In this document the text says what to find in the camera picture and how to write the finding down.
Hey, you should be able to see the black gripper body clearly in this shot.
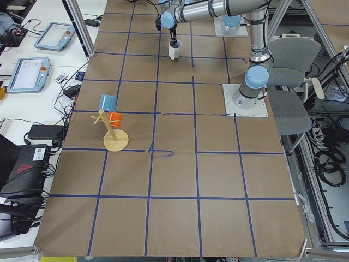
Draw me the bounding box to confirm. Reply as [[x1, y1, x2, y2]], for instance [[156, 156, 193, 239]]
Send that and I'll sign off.
[[169, 27, 177, 40]]

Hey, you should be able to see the black power adapter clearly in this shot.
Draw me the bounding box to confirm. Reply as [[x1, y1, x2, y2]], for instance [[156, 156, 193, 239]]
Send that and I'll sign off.
[[85, 19, 100, 27]]

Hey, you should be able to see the orange cup on tree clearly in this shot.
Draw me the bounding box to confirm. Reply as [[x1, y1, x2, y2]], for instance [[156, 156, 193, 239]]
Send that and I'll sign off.
[[107, 111, 122, 127]]

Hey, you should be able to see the teach pendant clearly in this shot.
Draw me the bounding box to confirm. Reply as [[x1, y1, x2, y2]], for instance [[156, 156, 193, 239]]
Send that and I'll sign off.
[[34, 22, 75, 51], [7, 57, 51, 93]]

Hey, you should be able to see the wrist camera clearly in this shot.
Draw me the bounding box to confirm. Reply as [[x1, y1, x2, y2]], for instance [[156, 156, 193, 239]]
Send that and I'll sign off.
[[154, 17, 162, 31]]

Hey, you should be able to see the teach pendant near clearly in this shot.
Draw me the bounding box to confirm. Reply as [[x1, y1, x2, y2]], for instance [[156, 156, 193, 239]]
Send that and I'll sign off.
[[7, 57, 51, 93]]

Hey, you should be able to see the blue cup on tree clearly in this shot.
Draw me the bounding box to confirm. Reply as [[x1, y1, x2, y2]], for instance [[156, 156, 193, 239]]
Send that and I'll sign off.
[[98, 94, 117, 111]]

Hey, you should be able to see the white ribbed mug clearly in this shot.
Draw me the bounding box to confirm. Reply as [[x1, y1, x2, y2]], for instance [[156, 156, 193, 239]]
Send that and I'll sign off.
[[169, 40, 182, 61]]

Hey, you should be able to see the grey office chair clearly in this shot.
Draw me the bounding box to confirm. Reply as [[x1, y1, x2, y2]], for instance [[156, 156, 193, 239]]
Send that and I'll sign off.
[[267, 34, 324, 155]]

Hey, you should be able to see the black laptop charger brick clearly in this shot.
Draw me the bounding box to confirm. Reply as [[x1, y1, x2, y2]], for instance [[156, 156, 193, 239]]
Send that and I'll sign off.
[[27, 125, 63, 140]]

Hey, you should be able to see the black computer box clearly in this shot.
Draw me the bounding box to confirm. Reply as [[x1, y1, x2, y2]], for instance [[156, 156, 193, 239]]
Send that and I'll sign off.
[[1, 144, 50, 199]]

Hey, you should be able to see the wooden mug tree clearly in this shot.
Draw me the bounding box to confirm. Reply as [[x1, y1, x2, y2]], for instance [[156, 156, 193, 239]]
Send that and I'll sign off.
[[90, 109, 129, 152]]

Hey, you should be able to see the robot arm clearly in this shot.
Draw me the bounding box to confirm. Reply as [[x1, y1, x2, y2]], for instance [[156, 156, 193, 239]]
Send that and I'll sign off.
[[221, 15, 242, 31], [158, 19, 253, 105]]

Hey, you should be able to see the small remote control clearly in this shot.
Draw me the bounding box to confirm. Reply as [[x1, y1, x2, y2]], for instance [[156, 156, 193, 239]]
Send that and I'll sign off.
[[54, 73, 68, 83]]

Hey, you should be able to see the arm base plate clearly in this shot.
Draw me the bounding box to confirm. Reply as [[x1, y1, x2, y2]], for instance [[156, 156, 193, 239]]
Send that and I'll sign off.
[[214, 20, 248, 38], [222, 84, 268, 117]]

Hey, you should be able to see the aluminium frame post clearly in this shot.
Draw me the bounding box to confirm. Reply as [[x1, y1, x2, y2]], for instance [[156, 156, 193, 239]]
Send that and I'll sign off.
[[62, 0, 95, 58]]

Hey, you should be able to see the teach pendant far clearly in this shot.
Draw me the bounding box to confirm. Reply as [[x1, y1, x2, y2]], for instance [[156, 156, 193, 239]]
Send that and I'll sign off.
[[34, 22, 75, 51]]

